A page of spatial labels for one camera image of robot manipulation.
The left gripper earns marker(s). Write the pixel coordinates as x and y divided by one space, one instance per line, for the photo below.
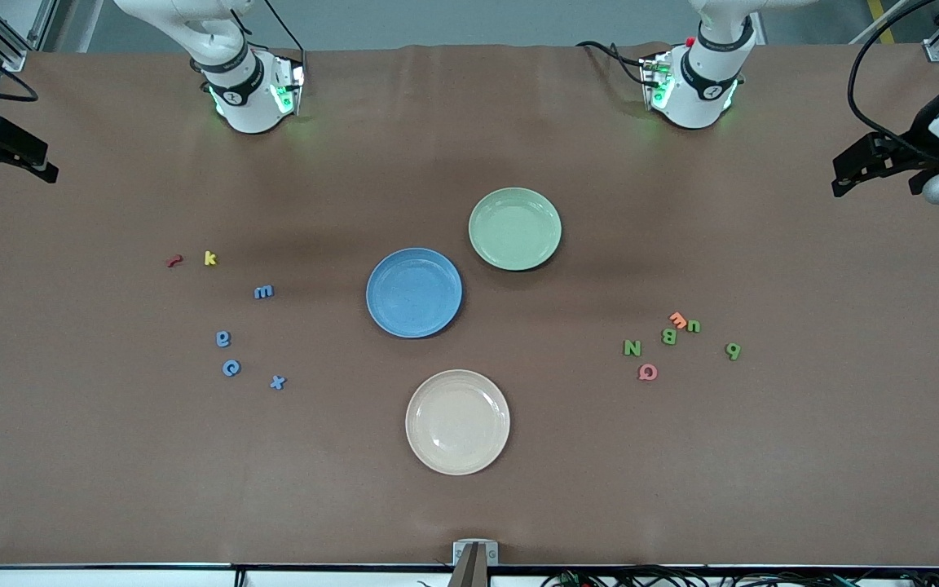
919 125

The green digit 6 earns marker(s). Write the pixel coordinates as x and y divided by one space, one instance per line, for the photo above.
733 353

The green letter B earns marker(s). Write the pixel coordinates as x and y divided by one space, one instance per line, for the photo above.
669 336

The blue letter a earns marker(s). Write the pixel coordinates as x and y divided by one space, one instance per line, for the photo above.
223 343

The blue letter m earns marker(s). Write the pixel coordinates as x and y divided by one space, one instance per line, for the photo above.
263 292

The blue letter c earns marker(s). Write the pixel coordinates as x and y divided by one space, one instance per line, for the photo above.
227 372

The green letter N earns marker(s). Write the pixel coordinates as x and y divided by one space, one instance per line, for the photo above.
632 348

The blue letter x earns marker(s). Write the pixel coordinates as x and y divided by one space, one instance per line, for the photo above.
277 381

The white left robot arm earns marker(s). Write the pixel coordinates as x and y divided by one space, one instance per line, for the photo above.
698 98

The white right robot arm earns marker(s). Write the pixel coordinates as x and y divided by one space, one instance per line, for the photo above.
249 106

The orange letter E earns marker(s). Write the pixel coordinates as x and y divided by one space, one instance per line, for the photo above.
678 319

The pink letter Q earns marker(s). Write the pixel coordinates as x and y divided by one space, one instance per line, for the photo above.
654 376

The brown table cover sheet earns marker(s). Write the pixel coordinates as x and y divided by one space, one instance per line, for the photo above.
111 489

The green plate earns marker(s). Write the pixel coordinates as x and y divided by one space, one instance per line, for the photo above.
515 228

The blue plate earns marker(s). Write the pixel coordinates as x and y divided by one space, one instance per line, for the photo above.
414 293

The beige plate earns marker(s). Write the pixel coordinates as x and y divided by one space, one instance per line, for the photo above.
457 422

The white table edge rail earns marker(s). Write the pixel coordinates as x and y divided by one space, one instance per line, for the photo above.
111 579

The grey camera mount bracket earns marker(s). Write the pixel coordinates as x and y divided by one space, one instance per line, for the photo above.
460 553

